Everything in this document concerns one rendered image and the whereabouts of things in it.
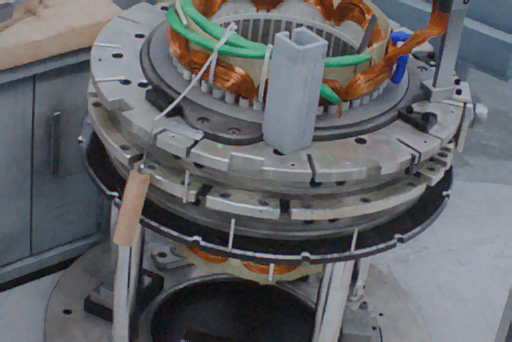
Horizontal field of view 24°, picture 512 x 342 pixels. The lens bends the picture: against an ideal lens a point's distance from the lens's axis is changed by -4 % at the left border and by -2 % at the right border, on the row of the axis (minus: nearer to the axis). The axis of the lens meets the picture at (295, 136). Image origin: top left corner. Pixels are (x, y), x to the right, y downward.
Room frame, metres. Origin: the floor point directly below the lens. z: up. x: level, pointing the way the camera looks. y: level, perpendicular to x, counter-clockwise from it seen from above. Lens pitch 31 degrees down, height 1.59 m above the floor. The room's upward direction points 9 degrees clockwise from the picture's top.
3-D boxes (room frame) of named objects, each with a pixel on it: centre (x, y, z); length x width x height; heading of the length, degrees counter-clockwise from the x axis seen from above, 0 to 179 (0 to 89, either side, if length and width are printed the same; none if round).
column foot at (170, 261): (1.04, 0.10, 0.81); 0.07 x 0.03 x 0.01; 126
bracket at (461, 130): (0.94, -0.13, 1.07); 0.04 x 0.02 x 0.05; 1
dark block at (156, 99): (0.84, 0.11, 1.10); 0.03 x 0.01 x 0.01; 43
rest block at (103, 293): (0.95, 0.15, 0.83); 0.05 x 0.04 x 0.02; 161
